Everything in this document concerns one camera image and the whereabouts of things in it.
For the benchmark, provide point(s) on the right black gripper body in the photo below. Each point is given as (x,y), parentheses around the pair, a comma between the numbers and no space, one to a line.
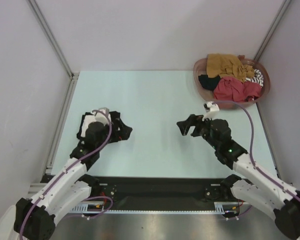
(198,126)

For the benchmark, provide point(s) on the white tank top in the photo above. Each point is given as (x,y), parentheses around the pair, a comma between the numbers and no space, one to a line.
(87,121)

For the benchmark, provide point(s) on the black tank top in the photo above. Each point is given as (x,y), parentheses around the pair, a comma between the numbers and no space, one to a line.
(78,135)

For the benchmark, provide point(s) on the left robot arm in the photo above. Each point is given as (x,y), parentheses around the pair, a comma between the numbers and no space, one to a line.
(37,217)

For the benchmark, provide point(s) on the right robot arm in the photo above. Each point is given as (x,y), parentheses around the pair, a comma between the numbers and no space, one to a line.
(251,183)

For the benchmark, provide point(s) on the red tank top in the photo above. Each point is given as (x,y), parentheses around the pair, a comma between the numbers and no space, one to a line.
(232,89)

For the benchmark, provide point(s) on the mustard tank top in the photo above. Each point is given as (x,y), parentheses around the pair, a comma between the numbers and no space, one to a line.
(228,65)

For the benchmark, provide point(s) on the striped tank top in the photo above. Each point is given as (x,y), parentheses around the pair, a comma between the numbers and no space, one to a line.
(258,78)

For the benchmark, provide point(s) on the pink laundry basket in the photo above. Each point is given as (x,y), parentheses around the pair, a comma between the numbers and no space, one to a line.
(200,68)

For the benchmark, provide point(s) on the left grey cable duct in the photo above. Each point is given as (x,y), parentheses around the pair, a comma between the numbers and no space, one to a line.
(87,208)

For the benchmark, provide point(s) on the grey cable duct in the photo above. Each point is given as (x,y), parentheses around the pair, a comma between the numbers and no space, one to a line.
(87,208)
(238,208)

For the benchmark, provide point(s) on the right grey cable duct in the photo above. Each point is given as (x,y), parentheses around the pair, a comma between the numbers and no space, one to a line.
(238,208)

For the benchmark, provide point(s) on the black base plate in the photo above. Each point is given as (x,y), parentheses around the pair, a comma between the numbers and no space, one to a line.
(143,194)

